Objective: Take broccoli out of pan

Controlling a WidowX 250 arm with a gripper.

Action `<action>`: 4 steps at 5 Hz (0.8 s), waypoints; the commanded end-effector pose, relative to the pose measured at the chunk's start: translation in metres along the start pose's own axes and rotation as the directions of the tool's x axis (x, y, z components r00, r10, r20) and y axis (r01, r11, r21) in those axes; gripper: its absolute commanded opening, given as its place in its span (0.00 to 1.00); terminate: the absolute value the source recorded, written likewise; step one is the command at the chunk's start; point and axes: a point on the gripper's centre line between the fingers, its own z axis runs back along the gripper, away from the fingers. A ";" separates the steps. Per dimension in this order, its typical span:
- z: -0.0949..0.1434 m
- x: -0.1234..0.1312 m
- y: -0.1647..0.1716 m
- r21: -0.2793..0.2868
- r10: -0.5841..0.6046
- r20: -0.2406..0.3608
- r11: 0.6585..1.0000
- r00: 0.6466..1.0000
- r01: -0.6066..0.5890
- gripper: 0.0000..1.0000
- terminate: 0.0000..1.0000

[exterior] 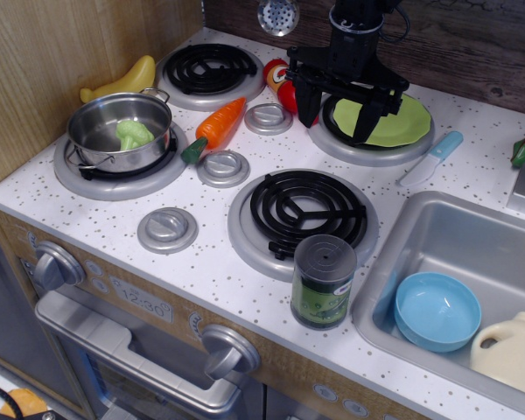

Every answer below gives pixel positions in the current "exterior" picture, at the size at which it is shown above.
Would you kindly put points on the silver sink basin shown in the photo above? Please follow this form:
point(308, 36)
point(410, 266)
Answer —
point(482, 248)

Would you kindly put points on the grey knob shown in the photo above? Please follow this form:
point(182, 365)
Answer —
point(268, 119)
point(223, 169)
point(167, 230)

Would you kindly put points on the back left stove burner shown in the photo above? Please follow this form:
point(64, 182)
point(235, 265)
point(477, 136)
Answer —
point(204, 77)

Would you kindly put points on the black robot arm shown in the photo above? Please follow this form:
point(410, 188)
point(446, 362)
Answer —
point(361, 12)

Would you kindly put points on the back right stove burner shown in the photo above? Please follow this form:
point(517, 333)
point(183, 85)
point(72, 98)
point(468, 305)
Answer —
point(326, 135)

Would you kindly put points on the blue toy bowl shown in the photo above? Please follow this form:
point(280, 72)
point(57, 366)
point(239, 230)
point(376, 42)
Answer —
point(436, 312)

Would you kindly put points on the red toy ketchup bottle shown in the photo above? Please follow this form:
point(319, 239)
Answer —
point(274, 74)

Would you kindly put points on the oven dial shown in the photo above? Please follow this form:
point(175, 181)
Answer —
point(228, 352)
point(56, 267)

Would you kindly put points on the hanging silver strainer spoon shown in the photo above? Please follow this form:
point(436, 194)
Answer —
point(278, 17)

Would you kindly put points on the left oven dial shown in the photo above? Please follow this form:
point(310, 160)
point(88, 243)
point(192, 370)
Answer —
point(56, 267)

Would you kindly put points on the grey top knob back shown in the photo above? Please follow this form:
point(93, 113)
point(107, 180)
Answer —
point(268, 119)

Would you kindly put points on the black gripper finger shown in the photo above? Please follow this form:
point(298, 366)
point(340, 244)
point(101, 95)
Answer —
point(308, 96)
point(380, 103)

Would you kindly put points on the green labelled toy can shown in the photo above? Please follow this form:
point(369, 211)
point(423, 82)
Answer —
point(324, 267)

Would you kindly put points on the orange object bottom left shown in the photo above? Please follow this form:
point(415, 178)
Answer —
point(29, 403)

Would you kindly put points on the stainless steel pot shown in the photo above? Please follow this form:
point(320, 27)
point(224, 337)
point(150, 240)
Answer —
point(91, 131)

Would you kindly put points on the right oven dial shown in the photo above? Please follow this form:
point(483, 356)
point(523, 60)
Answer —
point(228, 352)

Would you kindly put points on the stove burner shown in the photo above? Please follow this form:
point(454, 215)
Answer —
point(326, 135)
point(120, 188)
point(204, 77)
point(272, 214)

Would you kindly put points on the orange toy carrot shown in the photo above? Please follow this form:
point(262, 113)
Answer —
point(215, 130)

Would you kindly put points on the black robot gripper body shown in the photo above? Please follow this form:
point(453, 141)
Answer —
point(349, 63)

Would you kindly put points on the grey top knob middle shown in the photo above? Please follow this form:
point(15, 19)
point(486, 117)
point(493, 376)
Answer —
point(223, 169)

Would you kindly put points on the silver oven door handle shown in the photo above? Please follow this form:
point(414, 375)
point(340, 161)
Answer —
point(155, 387)

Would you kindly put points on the front right stove burner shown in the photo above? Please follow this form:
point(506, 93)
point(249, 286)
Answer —
point(272, 214)

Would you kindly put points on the green toy plate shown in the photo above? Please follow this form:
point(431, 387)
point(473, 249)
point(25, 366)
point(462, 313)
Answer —
point(411, 123)

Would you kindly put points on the blue handled toy knife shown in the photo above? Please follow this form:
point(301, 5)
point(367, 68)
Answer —
point(426, 167)

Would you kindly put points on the front left stove burner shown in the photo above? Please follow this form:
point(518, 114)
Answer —
point(120, 188)

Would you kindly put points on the green toy broccoli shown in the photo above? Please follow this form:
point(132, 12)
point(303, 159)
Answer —
point(132, 134)

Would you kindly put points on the yellow toy banana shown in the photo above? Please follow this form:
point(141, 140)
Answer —
point(139, 77)

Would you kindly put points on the grey top knob front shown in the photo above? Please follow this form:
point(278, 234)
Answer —
point(167, 230)

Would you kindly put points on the cream toy jug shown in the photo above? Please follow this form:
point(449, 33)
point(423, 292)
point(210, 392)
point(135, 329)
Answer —
point(498, 351)

